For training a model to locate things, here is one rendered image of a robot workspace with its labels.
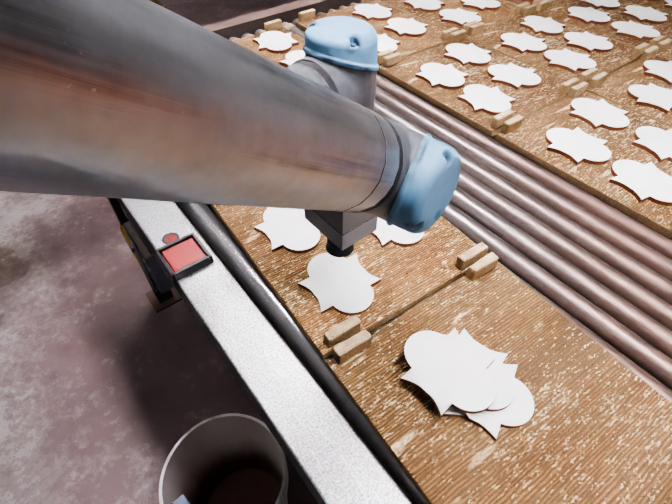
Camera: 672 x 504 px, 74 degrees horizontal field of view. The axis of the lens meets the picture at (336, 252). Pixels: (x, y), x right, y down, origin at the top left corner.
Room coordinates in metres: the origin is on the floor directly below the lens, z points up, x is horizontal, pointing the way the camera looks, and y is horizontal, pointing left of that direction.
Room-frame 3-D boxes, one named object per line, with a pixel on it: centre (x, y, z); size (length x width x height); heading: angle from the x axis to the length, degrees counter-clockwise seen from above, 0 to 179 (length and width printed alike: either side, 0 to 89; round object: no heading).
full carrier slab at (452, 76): (1.18, -0.38, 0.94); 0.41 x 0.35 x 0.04; 37
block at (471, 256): (0.51, -0.23, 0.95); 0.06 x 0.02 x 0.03; 124
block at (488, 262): (0.49, -0.24, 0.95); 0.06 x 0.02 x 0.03; 125
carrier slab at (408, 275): (0.60, -0.01, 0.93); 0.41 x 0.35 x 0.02; 34
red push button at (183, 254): (0.53, 0.27, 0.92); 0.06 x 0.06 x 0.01; 37
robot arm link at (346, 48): (0.46, 0.00, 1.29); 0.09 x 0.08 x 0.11; 140
